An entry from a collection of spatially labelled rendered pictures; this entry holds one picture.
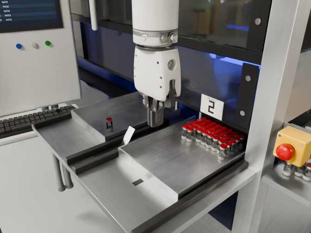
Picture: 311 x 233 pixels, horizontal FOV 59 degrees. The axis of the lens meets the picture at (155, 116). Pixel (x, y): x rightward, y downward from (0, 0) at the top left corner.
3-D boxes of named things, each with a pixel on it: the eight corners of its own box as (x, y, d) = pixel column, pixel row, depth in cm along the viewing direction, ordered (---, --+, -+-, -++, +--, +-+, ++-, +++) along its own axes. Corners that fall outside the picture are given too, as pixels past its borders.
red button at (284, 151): (280, 151, 70) (283, 138, 68) (295, 158, 67) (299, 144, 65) (272, 157, 68) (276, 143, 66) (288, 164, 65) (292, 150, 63)
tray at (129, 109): (141, 97, 127) (140, 89, 125) (180, 116, 109) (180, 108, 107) (71, 118, 108) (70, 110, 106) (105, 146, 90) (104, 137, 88)
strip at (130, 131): (130, 140, 93) (129, 125, 90) (135, 144, 90) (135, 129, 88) (93, 156, 85) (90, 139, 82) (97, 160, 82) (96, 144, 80)
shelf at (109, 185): (134, 97, 131) (134, 94, 130) (270, 167, 83) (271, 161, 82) (32, 129, 104) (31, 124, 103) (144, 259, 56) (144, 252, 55)
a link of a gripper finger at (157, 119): (171, 99, 56) (171, 127, 59) (161, 94, 58) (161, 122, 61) (159, 103, 54) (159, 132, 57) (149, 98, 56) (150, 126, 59)
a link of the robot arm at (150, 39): (189, 28, 50) (188, 45, 51) (158, 23, 56) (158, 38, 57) (153, 33, 45) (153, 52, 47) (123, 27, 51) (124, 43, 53)
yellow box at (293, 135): (285, 145, 75) (291, 122, 72) (312, 157, 70) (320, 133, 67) (270, 156, 71) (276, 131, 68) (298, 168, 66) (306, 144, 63)
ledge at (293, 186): (286, 162, 85) (287, 157, 84) (331, 184, 76) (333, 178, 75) (261, 181, 77) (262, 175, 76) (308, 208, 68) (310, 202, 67)
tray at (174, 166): (194, 123, 104) (195, 115, 102) (256, 153, 86) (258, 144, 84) (118, 156, 84) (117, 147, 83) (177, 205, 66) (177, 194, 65)
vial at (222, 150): (220, 155, 84) (222, 143, 82) (227, 158, 83) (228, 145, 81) (216, 158, 83) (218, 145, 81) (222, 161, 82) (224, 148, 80)
